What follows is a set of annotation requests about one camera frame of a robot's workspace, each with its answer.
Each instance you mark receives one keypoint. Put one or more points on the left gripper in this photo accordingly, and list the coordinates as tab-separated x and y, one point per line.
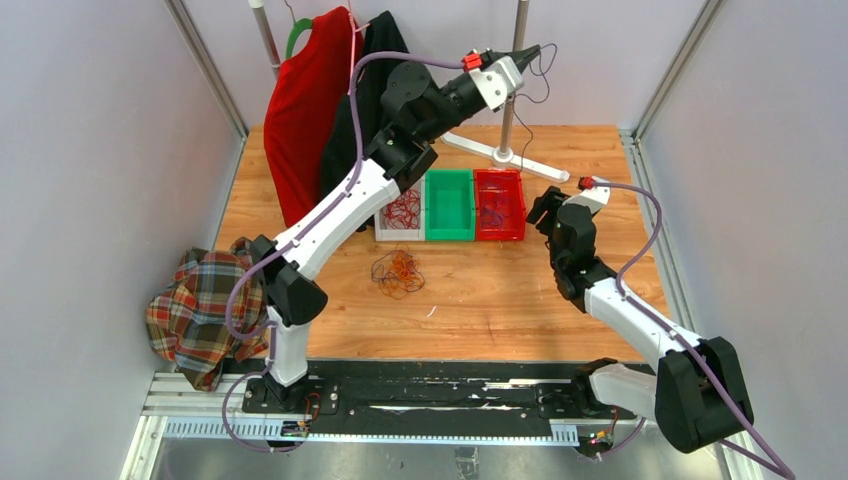
521	59

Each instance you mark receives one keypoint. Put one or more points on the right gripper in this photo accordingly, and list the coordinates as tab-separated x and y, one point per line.
550	202

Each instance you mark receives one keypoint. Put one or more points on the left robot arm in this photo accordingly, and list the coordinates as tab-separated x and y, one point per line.
424	98

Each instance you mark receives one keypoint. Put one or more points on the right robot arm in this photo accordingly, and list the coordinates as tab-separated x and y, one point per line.
695	389

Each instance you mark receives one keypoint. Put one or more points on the red plastic bin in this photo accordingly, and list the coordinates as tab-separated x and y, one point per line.
500	205

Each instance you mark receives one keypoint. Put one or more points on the white clothes rack stand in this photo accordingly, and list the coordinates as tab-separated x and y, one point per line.
502	155

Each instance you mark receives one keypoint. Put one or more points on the green plastic bin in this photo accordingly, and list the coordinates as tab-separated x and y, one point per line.
450	210

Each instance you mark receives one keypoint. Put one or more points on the white plastic bin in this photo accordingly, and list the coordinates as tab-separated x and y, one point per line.
403	219

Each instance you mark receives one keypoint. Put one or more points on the pink hanger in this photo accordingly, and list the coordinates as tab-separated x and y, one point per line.
356	29

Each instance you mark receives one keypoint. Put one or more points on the green hanger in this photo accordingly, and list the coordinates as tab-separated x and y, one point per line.
298	28

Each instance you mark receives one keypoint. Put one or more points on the red shirt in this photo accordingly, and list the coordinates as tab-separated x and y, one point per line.
302	109

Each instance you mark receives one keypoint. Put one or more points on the plaid shirt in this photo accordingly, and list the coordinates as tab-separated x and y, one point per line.
185	321

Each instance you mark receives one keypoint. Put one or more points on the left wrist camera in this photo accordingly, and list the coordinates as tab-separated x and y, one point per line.
495	90

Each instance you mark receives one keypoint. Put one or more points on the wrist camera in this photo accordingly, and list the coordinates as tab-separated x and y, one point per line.
593	194
495	90

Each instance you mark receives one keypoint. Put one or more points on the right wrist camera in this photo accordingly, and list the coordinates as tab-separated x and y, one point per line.
593	194

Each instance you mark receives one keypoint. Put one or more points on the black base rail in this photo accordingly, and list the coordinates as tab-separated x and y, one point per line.
422	401

